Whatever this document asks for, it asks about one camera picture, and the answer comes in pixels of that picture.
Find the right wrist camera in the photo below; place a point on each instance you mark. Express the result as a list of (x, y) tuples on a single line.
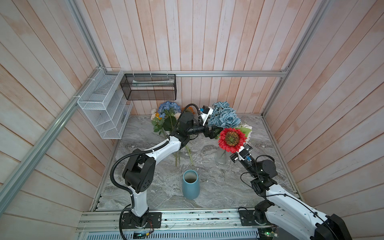
[(244, 153)]

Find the pink white hydrangea bouquet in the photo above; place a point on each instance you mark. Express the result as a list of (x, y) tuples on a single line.
[(247, 130)]

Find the white wire mesh shelf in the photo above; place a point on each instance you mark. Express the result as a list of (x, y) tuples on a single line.
[(104, 103)]

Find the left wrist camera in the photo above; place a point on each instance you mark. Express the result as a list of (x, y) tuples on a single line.
[(204, 113)]

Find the black mesh basket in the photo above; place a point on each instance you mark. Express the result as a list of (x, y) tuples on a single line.
[(149, 87)]

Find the orange flower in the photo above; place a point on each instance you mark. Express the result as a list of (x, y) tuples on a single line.
[(189, 109)]

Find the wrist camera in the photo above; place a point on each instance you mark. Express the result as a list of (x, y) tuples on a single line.
[(244, 153), (204, 113)]

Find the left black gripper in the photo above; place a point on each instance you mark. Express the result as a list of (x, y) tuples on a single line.
[(211, 134)]

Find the teal blue rose bouquet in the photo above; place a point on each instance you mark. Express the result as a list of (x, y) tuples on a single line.
[(223, 116)]

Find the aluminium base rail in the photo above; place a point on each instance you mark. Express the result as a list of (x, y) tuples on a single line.
[(204, 224)]

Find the green leafy flower bunch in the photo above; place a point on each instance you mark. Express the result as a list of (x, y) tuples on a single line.
[(184, 153)]

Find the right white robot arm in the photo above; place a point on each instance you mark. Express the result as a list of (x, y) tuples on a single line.
[(288, 204)]

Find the teal ceramic vase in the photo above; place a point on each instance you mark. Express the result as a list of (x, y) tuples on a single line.
[(190, 185)]

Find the red sunflower stem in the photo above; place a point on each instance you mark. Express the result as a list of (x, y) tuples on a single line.
[(231, 139)]

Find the blue hydrangea mixed bouquet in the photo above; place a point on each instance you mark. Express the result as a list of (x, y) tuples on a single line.
[(165, 117)]

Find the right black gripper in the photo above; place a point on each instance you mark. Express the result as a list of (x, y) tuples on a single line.
[(235, 157)]

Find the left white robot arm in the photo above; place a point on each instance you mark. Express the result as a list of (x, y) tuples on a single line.
[(140, 168)]

